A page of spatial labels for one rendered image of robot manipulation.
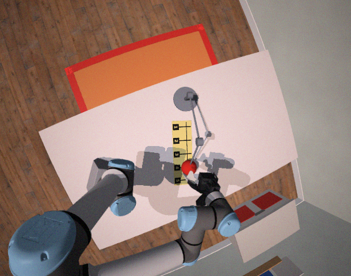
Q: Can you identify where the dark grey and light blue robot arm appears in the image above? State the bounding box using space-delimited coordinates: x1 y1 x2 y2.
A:
8 159 241 276

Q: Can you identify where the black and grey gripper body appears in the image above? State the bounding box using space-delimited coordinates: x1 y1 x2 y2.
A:
197 172 221 200

